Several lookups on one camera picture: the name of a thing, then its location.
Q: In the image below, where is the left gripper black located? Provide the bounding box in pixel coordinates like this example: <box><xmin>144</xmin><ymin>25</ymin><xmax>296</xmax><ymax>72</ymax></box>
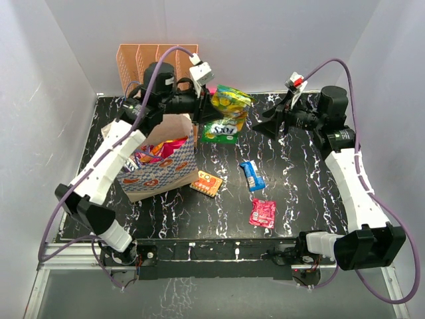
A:
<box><xmin>159</xmin><ymin>82</ymin><xmax>224</xmax><ymax>126</ymax></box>

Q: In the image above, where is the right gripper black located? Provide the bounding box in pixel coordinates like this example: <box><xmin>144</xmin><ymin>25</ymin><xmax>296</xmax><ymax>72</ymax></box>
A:
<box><xmin>253</xmin><ymin>91</ymin><xmax>325</xmax><ymax>141</ymax></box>

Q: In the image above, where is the green Fox's candy bag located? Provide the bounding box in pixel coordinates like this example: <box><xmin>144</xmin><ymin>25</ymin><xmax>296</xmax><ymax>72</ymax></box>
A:
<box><xmin>201</xmin><ymin>84</ymin><xmax>254</xmax><ymax>144</ymax></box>

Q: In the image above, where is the magenta silver snack bag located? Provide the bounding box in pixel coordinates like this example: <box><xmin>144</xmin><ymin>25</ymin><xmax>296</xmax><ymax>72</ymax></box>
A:
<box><xmin>161</xmin><ymin>136</ymin><xmax>188</xmax><ymax>158</ymax></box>

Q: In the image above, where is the white checkered paper bag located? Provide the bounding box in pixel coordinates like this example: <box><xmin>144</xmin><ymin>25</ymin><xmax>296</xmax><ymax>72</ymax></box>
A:
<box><xmin>116</xmin><ymin>114</ymin><xmax>199</xmax><ymax>203</ymax></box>

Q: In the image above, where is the blue wafer bar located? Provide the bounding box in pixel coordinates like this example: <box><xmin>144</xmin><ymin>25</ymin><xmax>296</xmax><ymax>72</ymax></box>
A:
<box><xmin>240</xmin><ymin>160</ymin><xmax>266</xmax><ymax>191</ymax></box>

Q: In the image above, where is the pink candy pack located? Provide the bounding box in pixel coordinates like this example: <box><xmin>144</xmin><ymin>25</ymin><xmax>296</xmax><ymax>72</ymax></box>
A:
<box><xmin>249</xmin><ymin>198</ymin><xmax>276</xmax><ymax>229</ymax></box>

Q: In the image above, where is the orange Fox's candy bag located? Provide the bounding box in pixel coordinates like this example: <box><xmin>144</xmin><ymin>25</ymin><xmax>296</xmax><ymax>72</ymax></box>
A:
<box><xmin>151</xmin><ymin>141</ymin><xmax>174</xmax><ymax>158</ymax></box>

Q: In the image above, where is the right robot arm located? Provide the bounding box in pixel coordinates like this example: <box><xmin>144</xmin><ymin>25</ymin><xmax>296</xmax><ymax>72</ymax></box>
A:
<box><xmin>253</xmin><ymin>86</ymin><xmax>406</xmax><ymax>270</ymax></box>

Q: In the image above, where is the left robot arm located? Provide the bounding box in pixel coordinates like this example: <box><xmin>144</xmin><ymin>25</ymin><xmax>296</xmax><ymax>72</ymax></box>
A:
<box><xmin>55</xmin><ymin>58</ymin><xmax>222</xmax><ymax>265</ymax></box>

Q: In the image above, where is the orange cracker pack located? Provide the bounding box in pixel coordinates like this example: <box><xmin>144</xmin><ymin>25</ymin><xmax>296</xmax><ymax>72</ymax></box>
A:
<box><xmin>189</xmin><ymin>170</ymin><xmax>222</xmax><ymax>197</ymax></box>

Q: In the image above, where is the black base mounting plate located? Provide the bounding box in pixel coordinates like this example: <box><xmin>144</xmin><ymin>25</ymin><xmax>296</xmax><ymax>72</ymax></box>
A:
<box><xmin>97</xmin><ymin>238</ymin><xmax>334</xmax><ymax>282</ymax></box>

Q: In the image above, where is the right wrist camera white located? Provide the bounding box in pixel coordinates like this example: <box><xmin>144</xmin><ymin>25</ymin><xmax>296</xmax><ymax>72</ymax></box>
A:
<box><xmin>285</xmin><ymin>72</ymin><xmax>307</xmax><ymax>109</ymax></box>

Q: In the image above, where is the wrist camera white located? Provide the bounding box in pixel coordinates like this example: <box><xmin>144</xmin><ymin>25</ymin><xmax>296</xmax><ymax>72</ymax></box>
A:
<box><xmin>285</xmin><ymin>72</ymin><xmax>307</xmax><ymax>109</ymax></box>
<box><xmin>189</xmin><ymin>53</ymin><xmax>214</xmax><ymax>98</ymax></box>

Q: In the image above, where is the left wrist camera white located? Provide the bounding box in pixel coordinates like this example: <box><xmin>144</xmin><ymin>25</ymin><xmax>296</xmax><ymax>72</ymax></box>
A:
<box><xmin>189</xmin><ymin>53</ymin><xmax>214</xmax><ymax>98</ymax></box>

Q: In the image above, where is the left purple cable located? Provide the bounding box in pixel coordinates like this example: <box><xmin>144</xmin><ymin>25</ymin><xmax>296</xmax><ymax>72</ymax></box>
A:
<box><xmin>39</xmin><ymin>46</ymin><xmax>197</xmax><ymax>290</ymax></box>

